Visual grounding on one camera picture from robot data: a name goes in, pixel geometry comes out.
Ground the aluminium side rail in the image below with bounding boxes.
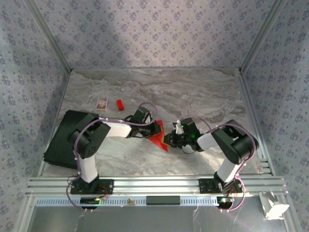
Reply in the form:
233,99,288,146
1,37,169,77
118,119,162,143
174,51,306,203
238,69,276,176
37,70,73,178

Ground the aluminium mounting rail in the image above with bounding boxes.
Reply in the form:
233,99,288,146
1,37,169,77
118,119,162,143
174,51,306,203
25,176,289,198

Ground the black mat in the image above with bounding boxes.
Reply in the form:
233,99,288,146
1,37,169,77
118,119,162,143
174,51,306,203
43,110,99,170

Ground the slotted grey cable duct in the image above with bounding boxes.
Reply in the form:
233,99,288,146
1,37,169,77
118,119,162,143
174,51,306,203
35,196,222,207

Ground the purple card box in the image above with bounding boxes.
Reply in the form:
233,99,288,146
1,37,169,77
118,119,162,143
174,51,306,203
96,97,109,111

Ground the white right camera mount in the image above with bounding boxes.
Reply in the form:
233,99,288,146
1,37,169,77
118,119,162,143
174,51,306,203
172,120,183,134

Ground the white plastic bracket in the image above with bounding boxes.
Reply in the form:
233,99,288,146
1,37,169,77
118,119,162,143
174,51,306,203
258,191,290,220

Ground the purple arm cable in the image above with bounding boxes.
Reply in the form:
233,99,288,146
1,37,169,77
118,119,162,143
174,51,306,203
185,116,257,213
66,102,159,213

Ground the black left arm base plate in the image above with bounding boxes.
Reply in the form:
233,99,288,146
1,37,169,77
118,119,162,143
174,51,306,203
70,179,114,195

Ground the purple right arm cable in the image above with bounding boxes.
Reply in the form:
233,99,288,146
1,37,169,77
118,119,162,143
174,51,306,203
185,116,257,213

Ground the aluminium frame post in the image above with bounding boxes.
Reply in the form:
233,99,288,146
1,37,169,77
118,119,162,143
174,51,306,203
239,0,289,73
24,0,73,73

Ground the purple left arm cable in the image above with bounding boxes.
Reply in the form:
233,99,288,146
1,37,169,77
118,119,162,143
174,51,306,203
66,102,159,213

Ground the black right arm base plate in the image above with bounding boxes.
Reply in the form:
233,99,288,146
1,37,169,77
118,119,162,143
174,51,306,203
198,178,243,194

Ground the black rectangular bar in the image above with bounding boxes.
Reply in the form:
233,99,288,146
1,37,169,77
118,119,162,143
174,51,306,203
146,196,181,205

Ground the red cloth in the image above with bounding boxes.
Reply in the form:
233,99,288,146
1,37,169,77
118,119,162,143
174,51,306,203
147,119,169,152

